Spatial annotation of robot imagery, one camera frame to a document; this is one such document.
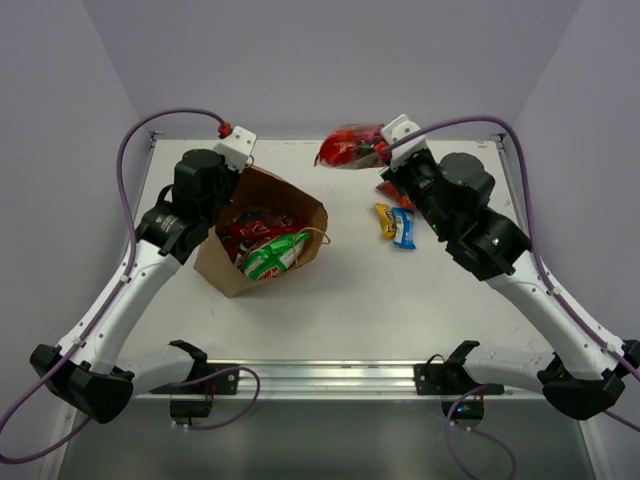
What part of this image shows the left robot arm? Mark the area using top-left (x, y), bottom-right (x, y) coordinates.
top-left (30, 145), bottom-right (253, 424)

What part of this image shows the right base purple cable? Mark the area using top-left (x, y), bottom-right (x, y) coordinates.
top-left (446, 384), bottom-right (518, 480)

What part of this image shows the blue white snack pack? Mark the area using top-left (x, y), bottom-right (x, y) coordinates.
top-left (392, 207), bottom-right (416, 250)

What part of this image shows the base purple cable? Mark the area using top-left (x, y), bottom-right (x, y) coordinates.
top-left (446, 384), bottom-right (518, 480)
top-left (172, 366), bottom-right (263, 432)

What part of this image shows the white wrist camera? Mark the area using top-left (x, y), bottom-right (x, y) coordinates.
top-left (375, 114), bottom-right (427, 171)
top-left (213, 122), bottom-right (257, 173)

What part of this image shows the red Skittles candy pack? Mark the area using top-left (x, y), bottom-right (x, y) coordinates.
top-left (314, 123), bottom-right (385, 170)

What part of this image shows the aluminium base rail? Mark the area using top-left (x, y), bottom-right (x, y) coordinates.
top-left (134, 357), bottom-right (546, 401)

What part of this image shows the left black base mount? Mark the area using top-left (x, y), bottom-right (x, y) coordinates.
top-left (151, 362), bottom-right (239, 426)

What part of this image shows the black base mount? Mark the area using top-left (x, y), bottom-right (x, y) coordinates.
top-left (413, 341), bottom-right (505, 427)
top-left (151, 362), bottom-right (239, 426)

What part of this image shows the red Doritos chip bag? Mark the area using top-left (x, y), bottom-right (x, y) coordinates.
top-left (376, 181), bottom-right (416, 211)

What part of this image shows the green chip bag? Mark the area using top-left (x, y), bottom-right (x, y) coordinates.
top-left (240, 232), bottom-right (311, 281)

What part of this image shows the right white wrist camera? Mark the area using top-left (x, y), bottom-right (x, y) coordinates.
top-left (375, 114), bottom-right (427, 171)

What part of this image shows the brown paper bag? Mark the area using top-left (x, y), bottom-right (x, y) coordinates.
top-left (194, 166), bottom-right (331, 298)

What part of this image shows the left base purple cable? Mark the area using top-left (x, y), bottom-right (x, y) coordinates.
top-left (172, 366), bottom-right (263, 432)

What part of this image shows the yellow M&M candy pack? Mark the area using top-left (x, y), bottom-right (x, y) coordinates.
top-left (373, 203), bottom-right (397, 240)

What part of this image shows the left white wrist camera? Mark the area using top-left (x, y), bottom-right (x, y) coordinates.
top-left (213, 122), bottom-right (257, 173)

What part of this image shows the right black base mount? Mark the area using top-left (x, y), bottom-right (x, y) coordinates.
top-left (413, 341), bottom-right (505, 427)

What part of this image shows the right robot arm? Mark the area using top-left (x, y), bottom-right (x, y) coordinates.
top-left (381, 149), bottom-right (639, 420)

